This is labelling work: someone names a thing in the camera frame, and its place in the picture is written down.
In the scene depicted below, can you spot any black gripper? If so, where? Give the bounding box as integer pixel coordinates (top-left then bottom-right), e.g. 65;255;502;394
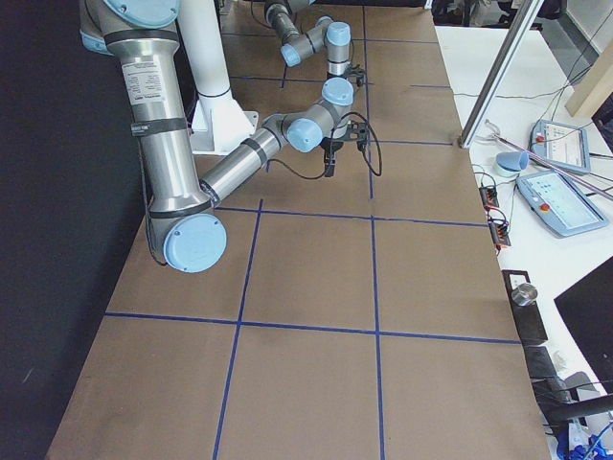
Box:
320;137;344;177

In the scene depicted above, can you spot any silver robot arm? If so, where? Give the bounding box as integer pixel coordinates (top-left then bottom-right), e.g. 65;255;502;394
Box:
264;0;352;77
79;1;354;273

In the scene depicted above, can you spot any far orange black adapter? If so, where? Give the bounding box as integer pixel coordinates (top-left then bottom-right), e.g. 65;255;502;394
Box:
479;185;499;210

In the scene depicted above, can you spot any near teach pendant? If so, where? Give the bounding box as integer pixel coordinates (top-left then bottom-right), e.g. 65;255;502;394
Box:
516;172;609;238

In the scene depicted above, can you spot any teach pendant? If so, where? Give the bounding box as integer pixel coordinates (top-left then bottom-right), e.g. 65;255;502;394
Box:
516;172;609;238
530;120;591;174

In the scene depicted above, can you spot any metal cylinder weight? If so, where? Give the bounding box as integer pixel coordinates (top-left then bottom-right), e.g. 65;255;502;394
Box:
511;283;538;307

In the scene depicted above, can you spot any far teach pendant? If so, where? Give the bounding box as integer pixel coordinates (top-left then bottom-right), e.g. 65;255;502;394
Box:
530;120;591;174

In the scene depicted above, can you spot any black box under cylinder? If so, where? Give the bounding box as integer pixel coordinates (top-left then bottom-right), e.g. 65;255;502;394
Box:
502;269;548;346

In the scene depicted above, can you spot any wooden board leaning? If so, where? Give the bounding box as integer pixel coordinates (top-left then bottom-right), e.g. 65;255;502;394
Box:
566;42;613;117

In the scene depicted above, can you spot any black chair armrest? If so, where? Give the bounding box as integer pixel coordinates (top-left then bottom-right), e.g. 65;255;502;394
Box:
545;394;613;422

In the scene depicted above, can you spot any blue plastic parts pile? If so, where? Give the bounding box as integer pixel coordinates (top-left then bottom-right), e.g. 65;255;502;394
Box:
556;423;612;460

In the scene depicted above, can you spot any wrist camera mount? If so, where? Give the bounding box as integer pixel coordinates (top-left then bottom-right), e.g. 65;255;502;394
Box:
344;120;370;151
343;64;366;88

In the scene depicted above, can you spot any white mast base plate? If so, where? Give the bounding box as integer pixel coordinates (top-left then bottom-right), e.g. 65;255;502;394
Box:
190;94;259;156

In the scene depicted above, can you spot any white camera mast pole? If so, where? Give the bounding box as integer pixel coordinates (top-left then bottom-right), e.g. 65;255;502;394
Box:
177;0;232;99

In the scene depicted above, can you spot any aluminium frame post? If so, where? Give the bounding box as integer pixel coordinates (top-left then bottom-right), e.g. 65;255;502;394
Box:
458;0;544;149

